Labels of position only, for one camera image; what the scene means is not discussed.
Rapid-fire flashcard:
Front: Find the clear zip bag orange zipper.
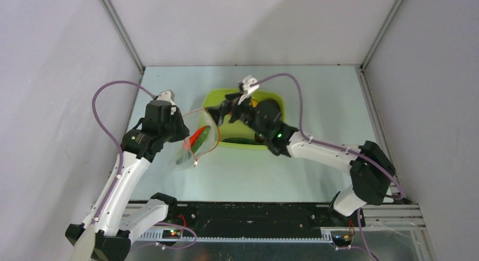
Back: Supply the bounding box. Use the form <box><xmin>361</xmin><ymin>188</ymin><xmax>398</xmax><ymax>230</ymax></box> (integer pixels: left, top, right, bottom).
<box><xmin>170</xmin><ymin>108</ymin><xmax>220</xmax><ymax>171</ymax></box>

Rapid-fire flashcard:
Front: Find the orange carrot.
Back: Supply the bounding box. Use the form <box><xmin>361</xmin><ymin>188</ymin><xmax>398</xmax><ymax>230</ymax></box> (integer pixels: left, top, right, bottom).
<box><xmin>182</xmin><ymin>126</ymin><xmax>207</xmax><ymax>150</ymax></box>

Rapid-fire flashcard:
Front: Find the long green cucumber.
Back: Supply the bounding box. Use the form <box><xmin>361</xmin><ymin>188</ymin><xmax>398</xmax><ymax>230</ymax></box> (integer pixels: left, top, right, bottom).
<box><xmin>176</xmin><ymin>125</ymin><xmax>211</xmax><ymax>165</ymax></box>

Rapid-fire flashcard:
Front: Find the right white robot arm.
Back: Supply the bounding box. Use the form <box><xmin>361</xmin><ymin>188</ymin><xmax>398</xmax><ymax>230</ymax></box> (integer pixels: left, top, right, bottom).
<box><xmin>206</xmin><ymin>99</ymin><xmax>395</xmax><ymax>226</ymax></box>

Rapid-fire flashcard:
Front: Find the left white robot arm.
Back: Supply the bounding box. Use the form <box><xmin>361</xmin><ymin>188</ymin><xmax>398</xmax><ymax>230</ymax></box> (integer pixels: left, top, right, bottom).
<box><xmin>66</xmin><ymin>99</ymin><xmax>189</xmax><ymax>260</ymax></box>

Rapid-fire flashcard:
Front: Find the yellow corn cob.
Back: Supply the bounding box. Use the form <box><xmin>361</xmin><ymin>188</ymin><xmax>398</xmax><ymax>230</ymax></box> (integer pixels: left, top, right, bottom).
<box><xmin>250</xmin><ymin>99</ymin><xmax>259</xmax><ymax>107</ymax></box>

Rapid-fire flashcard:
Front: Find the lime green plastic basin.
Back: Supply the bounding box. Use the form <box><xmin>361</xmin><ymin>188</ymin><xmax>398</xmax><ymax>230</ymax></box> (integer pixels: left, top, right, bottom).
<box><xmin>203</xmin><ymin>88</ymin><xmax>286</xmax><ymax>150</ymax></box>

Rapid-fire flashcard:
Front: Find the short dark green cucumber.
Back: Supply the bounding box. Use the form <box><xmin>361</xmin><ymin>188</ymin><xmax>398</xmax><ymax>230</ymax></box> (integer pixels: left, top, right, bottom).
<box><xmin>223</xmin><ymin>137</ymin><xmax>262</xmax><ymax>145</ymax></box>

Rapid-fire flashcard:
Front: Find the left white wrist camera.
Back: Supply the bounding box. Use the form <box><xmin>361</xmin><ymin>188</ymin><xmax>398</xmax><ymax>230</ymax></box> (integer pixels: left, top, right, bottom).
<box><xmin>156</xmin><ymin>89</ymin><xmax>177</xmax><ymax>115</ymax></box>

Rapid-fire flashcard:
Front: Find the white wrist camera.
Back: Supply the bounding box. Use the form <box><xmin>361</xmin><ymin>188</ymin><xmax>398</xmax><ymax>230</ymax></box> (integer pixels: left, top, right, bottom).
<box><xmin>156</xmin><ymin>89</ymin><xmax>177</xmax><ymax>115</ymax></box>
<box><xmin>238</xmin><ymin>76</ymin><xmax>260</xmax><ymax>105</ymax></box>

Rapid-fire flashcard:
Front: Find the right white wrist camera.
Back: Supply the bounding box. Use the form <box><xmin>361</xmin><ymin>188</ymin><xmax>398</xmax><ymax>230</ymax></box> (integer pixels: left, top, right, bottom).
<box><xmin>238</xmin><ymin>76</ymin><xmax>260</xmax><ymax>105</ymax></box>

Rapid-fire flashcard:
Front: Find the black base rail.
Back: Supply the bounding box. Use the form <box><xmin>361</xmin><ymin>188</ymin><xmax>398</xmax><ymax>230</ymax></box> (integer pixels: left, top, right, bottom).
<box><xmin>142</xmin><ymin>201</ymin><xmax>365</xmax><ymax>238</ymax></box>

